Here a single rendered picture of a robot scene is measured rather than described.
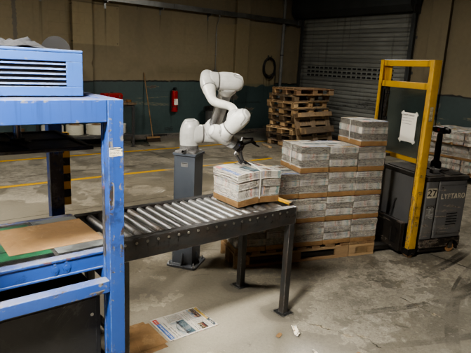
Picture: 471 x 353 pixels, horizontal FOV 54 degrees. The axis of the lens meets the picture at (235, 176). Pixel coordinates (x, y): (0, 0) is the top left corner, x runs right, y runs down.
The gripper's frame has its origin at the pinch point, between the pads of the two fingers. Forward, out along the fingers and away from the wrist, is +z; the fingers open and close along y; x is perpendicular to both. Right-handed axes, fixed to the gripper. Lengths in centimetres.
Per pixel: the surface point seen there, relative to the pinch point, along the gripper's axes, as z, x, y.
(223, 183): -10.5, -3.1, 26.7
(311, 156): 89, -30, -30
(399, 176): 207, -18, -61
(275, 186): 19.3, 13.2, 13.6
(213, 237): -27, 30, 60
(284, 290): 54, 30, 77
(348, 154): 120, -19, -48
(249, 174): -7.1, 13.6, 14.9
